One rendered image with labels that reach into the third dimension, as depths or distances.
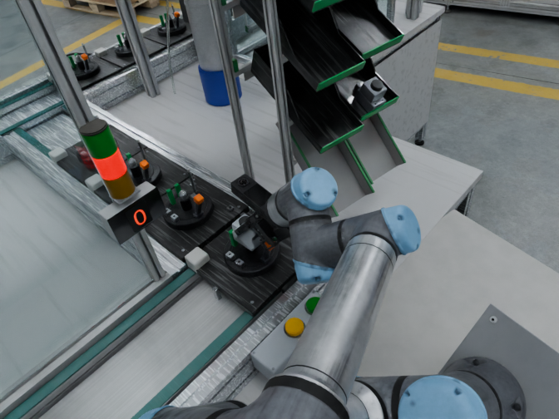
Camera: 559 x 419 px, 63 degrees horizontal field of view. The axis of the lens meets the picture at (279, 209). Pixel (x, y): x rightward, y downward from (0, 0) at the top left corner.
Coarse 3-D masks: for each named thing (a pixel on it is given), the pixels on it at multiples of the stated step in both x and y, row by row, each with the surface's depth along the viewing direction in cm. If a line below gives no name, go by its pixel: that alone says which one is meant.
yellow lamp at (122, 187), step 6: (126, 168) 89; (126, 174) 88; (108, 180) 87; (114, 180) 87; (120, 180) 87; (126, 180) 88; (108, 186) 88; (114, 186) 88; (120, 186) 88; (126, 186) 89; (132, 186) 90; (114, 192) 89; (120, 192) 89; (126, 192) 89; (132, 192) 91; (114, 198) 90; (120, 198) 90
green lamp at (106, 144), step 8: (88, 136) 80; (96, 136) 80; (104, 136) 81; (112, 136) 83; (88, 144) 81; (96, 144) 81; (104, 144) 81; (112, 144) 83; (96, 152) 82; (104, 152) 82; (112, 152) 83
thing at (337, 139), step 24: (264, 48) 108; (264, 72) 108; (288, 72) 114; (288, 96) 104; (312, 96) 112; (336, 96) 111; (312, 120) 109; (336, 120) 110; (312, 144) 106; (336, 144) 107
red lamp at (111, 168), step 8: (120, 152) 86; (96, 160) 83; (104, 160) 83; (112, 160) 84; (120, 160) 86; (104, 168) 84; (112, 168) 85; (120, 168) 86; (104, 176) 86; (112, 176) 86; (120, 176) 87
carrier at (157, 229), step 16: (192, 176) 140; (176, 192) 128; (192, 192) 131; (208, 192) 133; (224, 192) 133; (176, 208) 127; (192, 208) 126; (208, 208) 126; (224, 208) 128; (240, 208) 127; (160, 224) 126; (176, 224) 122; (192, 224) 122; (208, 224) 124; (224, 224) 123; (160, 240) 121; (176, 240) 121; (192, 240) 120; (208, 240) 121; (176, 256) 118
